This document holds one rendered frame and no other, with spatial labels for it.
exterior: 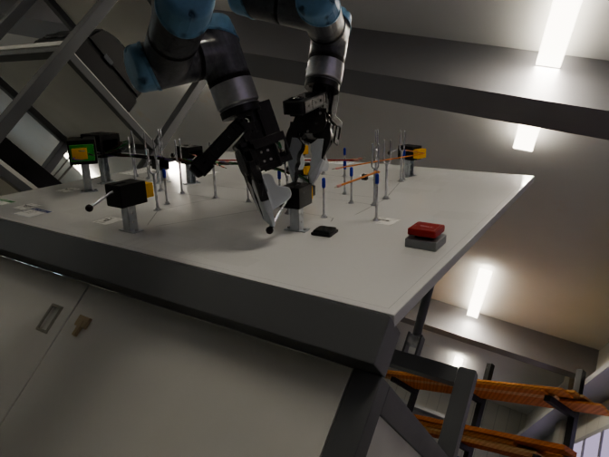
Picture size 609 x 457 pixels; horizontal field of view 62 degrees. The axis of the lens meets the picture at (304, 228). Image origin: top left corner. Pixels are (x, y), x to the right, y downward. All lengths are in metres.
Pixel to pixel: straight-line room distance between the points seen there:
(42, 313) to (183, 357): 0.36
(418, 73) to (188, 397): 2.46
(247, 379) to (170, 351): 0.15
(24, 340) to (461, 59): 2.57
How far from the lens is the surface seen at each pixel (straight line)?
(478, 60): 3.05
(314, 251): 0.87
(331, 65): 1.04
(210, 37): 0.88
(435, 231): 0.88
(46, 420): 0.94
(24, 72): 2.08
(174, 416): 0.78
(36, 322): 1.07
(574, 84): 2.98
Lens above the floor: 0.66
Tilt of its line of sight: 24 degrees up
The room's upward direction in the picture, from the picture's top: 25 degrees clockwise
